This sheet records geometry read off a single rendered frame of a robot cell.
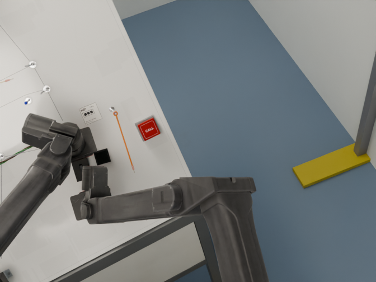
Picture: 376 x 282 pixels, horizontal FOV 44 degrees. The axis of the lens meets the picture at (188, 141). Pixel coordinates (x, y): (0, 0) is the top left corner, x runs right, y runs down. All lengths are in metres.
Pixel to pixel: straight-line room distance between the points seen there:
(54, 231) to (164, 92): 1.70
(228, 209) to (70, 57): 0.78
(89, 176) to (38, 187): 0.19
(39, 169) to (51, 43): 0.43
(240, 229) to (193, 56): 2.52
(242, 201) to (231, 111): 2.10
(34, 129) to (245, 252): 0.61
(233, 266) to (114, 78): 0.80
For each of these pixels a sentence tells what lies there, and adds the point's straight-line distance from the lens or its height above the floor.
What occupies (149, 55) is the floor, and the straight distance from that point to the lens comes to 3.19.
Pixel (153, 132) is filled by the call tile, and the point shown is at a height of 1.10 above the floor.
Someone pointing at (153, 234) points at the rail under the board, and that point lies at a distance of 1.43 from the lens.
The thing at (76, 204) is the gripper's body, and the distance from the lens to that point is 1.24.
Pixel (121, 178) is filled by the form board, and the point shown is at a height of 1.01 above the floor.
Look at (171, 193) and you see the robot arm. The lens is 0.71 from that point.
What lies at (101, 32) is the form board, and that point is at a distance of 1.32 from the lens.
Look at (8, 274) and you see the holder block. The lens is 1.45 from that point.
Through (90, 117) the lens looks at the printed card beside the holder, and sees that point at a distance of 1.32.
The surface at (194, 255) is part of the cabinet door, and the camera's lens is 1.78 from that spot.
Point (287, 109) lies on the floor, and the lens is 2.75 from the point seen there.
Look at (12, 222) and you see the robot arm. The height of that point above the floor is 1.39.
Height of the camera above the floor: 2.11
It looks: 53 degrees down
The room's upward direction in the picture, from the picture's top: 15 degrees counter-clockwise
